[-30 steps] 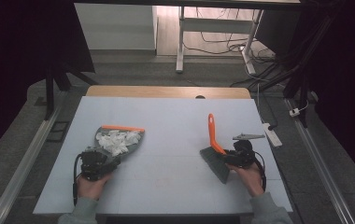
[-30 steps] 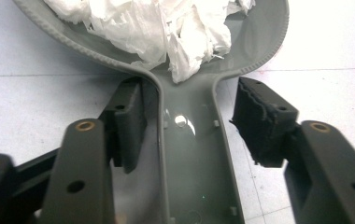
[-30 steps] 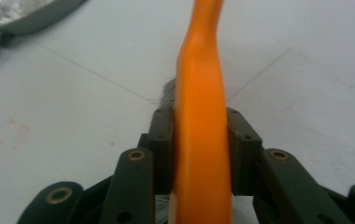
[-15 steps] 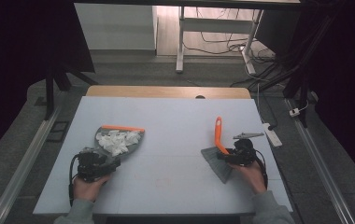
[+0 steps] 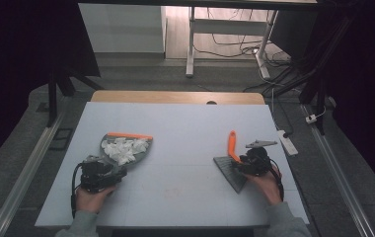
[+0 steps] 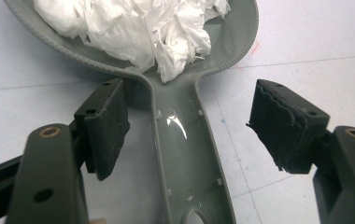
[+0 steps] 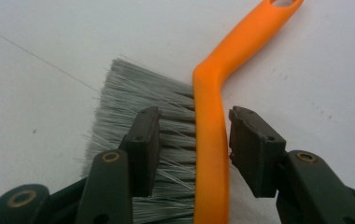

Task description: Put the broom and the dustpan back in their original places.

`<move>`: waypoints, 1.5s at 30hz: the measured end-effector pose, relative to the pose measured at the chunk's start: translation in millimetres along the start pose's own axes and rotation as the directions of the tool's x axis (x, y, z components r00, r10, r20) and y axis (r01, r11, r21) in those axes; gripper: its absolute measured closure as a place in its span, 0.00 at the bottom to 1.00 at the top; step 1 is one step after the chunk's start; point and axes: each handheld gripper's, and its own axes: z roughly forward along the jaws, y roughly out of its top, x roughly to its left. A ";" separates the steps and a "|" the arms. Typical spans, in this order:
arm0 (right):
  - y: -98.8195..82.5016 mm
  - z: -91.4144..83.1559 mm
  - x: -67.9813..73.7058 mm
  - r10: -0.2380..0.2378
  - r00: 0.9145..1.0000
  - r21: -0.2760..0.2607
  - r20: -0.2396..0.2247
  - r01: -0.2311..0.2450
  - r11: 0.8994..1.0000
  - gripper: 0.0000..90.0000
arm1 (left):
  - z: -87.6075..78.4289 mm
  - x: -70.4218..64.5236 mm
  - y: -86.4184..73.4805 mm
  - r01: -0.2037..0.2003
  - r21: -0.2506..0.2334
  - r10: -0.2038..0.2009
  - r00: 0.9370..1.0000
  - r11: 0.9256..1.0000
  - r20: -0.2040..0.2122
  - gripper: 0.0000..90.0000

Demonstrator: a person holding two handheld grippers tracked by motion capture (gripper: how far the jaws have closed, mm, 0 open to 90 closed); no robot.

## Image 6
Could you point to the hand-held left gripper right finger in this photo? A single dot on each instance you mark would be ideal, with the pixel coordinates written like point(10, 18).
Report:
point(287, 130)

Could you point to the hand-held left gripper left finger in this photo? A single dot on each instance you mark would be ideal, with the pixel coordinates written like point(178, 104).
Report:
point(107, 130)

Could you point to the grey dustpan with orange lip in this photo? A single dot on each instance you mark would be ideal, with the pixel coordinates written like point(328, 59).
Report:
point(181, 149)

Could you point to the white tissue paper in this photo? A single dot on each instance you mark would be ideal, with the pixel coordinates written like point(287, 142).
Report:
point(129, 28)

